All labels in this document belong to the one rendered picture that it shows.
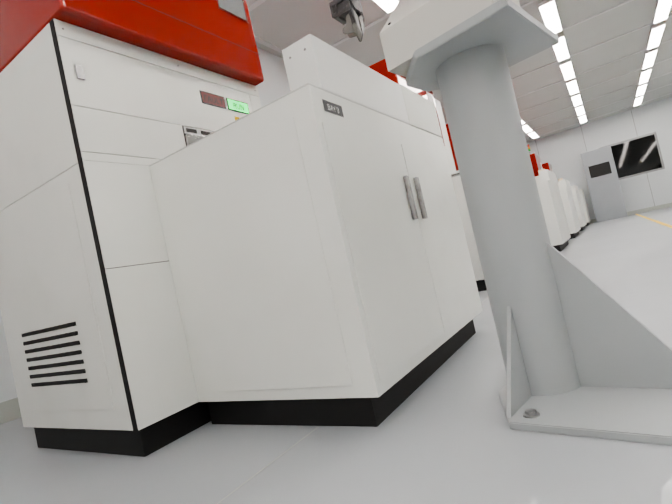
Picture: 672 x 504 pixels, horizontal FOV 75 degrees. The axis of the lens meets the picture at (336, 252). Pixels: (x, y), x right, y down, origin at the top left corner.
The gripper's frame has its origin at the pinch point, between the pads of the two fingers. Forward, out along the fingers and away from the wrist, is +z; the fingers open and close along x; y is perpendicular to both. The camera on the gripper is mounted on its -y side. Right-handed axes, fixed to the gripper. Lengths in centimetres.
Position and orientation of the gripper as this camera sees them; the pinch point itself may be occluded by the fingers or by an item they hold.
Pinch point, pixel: (361, 36)
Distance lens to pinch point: 159.6
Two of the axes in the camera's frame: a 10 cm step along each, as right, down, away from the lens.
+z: 2.2, 9.8, -0.3
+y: -8.2, 2.0, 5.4
